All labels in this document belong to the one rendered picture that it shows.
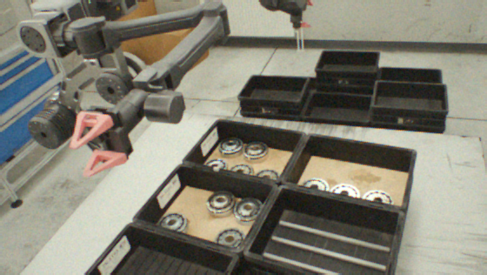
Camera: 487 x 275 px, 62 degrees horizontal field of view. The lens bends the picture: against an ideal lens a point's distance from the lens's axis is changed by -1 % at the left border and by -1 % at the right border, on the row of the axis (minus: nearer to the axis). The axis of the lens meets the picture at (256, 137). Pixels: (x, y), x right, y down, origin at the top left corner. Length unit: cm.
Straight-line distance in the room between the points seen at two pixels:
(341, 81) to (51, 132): 174
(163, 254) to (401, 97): 178
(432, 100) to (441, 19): 174
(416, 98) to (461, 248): 130
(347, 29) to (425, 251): 314
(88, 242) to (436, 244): 126
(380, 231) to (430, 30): 316
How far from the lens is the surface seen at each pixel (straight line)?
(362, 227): 137
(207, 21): 116
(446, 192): 172
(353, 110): 270
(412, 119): 240
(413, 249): 151
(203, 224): 143
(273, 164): 160
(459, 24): 431
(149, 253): 141
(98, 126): 75
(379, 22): 428
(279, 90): 274
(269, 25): 438
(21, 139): 329
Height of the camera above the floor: 186
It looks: 36 degrees down
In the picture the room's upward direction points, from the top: 8 degrees counter-clockwise
